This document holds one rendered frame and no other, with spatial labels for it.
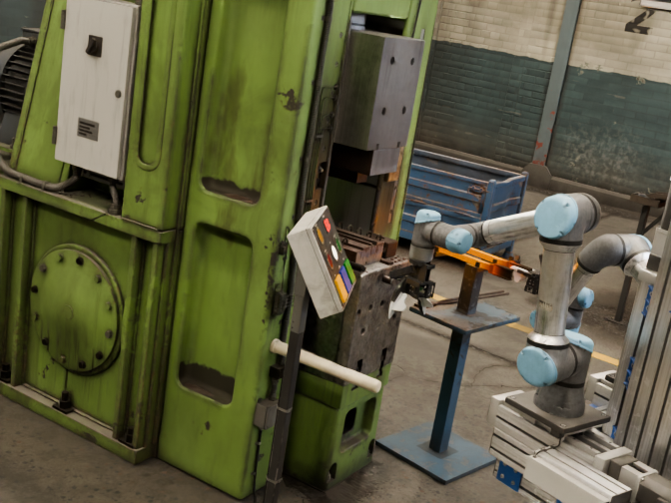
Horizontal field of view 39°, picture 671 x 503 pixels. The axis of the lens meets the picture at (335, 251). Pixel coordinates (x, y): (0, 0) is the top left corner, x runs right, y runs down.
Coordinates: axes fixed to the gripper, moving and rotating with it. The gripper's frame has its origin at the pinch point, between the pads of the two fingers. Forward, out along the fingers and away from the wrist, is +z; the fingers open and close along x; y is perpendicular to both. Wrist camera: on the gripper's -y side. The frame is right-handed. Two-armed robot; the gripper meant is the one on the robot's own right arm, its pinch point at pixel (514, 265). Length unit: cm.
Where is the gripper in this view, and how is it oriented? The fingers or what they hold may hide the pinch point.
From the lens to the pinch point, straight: 388.6
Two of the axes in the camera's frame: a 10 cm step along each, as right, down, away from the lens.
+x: 7.0, -0.9, 7.1
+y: -1.5, 9.5, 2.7
